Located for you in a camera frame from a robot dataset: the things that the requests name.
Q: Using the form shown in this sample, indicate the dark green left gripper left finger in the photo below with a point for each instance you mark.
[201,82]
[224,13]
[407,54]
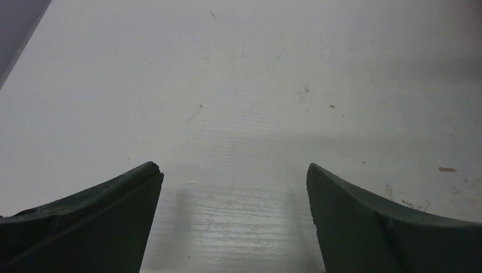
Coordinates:
[104,228]

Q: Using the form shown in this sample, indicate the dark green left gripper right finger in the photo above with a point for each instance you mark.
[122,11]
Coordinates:
[359,231]

